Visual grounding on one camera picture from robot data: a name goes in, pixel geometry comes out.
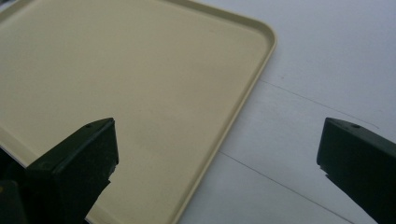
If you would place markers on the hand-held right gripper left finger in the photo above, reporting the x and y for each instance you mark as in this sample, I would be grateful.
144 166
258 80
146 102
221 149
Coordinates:
74 168

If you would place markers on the beige plastic tray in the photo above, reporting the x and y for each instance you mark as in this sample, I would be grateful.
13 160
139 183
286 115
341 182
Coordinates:
149 81

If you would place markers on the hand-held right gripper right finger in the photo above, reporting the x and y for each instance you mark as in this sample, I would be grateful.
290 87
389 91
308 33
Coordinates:
361 158

